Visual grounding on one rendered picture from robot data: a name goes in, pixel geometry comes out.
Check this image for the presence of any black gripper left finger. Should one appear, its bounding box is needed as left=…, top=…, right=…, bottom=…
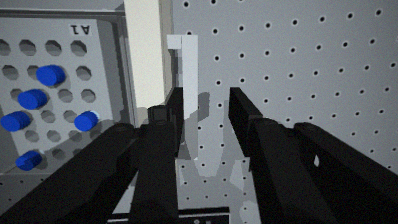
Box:
left=0, top=87, right=184, bottom=224

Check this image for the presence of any grey flat base plate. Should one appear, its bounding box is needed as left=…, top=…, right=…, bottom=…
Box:
left=171, top=0, right=398, bottom=224

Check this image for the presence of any grey perforated block with green tubes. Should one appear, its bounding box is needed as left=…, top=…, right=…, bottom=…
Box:
left=0, top=106, right=19, bottom=172

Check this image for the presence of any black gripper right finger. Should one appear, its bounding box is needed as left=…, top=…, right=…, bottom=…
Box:
left=228, top=87, right=398, bottom=224

